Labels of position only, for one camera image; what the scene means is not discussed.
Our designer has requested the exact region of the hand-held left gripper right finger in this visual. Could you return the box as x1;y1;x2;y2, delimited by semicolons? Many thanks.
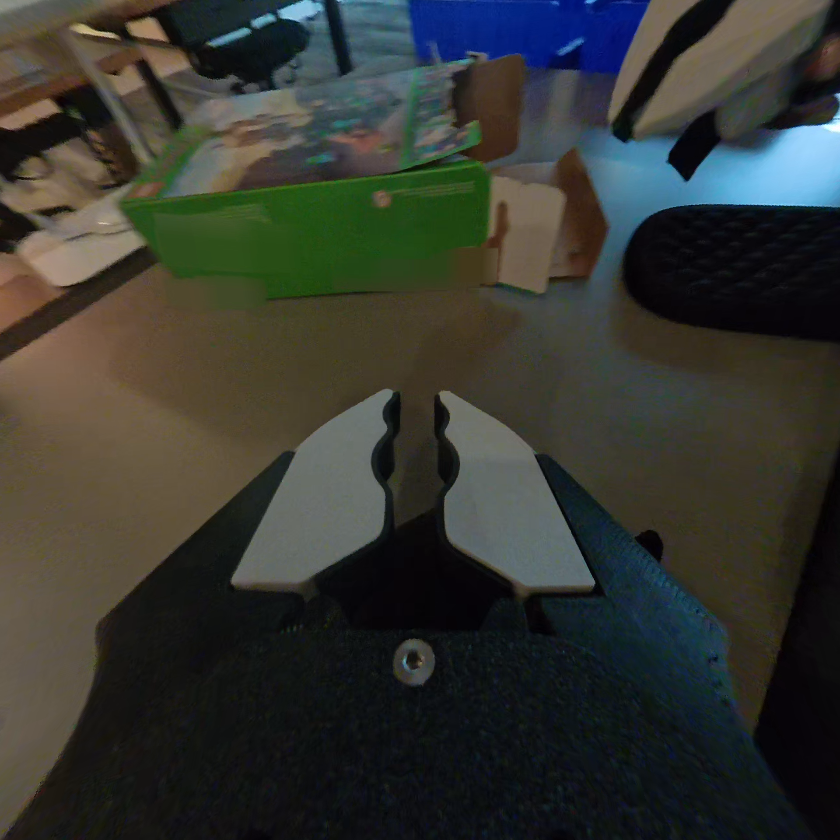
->
433;390;597;599

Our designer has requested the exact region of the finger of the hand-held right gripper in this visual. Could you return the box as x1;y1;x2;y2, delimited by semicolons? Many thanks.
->
620;0;836;143
607;0;697;142

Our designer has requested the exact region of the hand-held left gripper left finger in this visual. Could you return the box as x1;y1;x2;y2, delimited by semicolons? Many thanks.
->
230;388;403;599

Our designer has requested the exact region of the blue plastic bin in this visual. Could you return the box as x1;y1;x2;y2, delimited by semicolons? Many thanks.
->
408;0;652;74

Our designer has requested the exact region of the green toy brick box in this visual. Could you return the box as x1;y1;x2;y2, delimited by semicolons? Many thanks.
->
120;54;610;301

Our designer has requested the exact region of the grey desk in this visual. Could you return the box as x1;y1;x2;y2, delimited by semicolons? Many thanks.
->
0;66;840;828

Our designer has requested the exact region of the person's green sweatshirt torso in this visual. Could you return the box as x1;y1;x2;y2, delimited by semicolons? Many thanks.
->
753;453;840;840

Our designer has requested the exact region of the black office chair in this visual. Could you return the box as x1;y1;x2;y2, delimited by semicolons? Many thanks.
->
154;0;312;94

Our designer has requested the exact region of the wooden office table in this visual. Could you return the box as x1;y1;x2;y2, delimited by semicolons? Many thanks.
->
0;0;355;142

